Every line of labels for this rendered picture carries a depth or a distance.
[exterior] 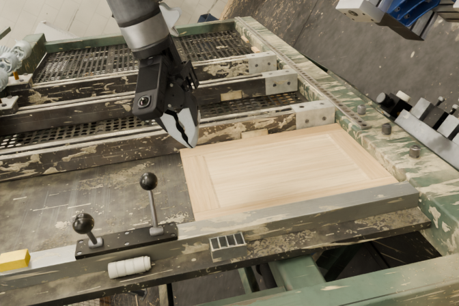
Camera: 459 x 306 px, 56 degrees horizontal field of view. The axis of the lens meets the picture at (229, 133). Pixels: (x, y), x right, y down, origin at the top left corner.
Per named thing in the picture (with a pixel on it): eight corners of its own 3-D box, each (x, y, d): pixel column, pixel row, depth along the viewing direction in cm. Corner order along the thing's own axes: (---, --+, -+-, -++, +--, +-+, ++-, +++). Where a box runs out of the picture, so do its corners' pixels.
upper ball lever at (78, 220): (107, 253, 86) (91, 227, 74) (87, 257, 85) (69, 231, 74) (106, 235, 88) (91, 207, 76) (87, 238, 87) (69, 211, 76)
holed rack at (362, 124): (371, 128, 121) (371, 126, 120) (361, 129, 120) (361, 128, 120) (239, 17, 266) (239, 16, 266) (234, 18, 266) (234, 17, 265)
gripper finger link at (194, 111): (205, 121, 79) (188, 78, 75) (203, 126, 78) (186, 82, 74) (183, 126, 81) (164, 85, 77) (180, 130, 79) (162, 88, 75)
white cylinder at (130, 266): (110, 282, 83) (151, 273, 84) (107, 270, 81) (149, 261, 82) (110, 271, 85) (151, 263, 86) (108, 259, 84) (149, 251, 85)
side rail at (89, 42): (235, 39, 263) (234, 20, 258) (49, 63, 247) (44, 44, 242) (233, 35, 270) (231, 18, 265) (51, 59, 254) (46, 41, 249)
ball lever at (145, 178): (167, 237, 85) (156, 170, 86) (147, 240, 85) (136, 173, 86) (167, 234, 89) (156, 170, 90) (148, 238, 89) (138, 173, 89)
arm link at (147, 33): (151, 20, 68) (108, 33, 70) (162, 46, 70) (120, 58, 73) (167, 5, 74) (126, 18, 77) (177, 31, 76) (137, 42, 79)
